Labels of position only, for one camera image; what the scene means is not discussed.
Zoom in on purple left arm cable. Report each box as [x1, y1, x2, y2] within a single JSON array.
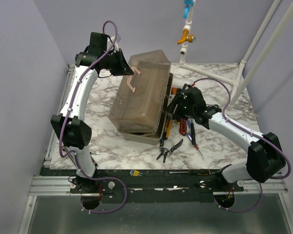
[[58, 20, 128, 215]]

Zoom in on blue valve handle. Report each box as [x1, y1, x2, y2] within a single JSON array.
[[183, 0, 195, 19]]

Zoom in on grey black wire stripper pliers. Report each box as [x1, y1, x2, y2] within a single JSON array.
[[156, 132, 183, 163]]

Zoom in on blue handled screwdriver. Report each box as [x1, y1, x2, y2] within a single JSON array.
[[187, 118, 192, 129]]

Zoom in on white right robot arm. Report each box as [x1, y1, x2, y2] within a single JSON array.
[[165, 87, 286, 191]]

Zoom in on orange brass tap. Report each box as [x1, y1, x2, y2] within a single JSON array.
[[177, 28, 195, 44]]

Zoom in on green tape measure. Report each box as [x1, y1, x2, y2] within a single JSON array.
[[212, 104, 222, 112]]

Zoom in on yellow black screwdriver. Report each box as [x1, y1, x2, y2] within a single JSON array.
[[164, 116, 172, 128]]

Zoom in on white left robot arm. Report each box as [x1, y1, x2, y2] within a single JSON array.
[[51, 32, 133, 193]]

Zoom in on white PVC pipe frame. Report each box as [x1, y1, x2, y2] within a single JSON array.
[[179, 0, 293, 107]]

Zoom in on translucent grey-brown toolbox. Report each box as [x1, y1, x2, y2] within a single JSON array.
[[108, 50, 172, 145]]

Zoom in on yellow hex key set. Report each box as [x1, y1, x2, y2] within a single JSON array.
[[129, 170, 143, 176]]

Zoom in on black metal base rail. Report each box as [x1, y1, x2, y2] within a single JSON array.
[[40, 168, 244, 204]]

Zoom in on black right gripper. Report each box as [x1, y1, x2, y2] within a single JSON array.
[[165, 93, 195, 120]]

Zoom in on red black utility knife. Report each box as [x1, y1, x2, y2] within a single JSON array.
[[179, 118, 187, 136]]

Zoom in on blue red screwdriver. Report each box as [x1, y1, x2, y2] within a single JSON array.
[[186, 133, 204, 159]]

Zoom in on aluminium extrusion frame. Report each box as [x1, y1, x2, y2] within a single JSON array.
[[17, 64, 75, 234]]

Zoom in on black-handled claw hammer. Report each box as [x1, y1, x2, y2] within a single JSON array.
[[190, 119, 196, 146]]

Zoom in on yellow black utility knife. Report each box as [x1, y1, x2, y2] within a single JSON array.
[[162, 126, 171, 140]]

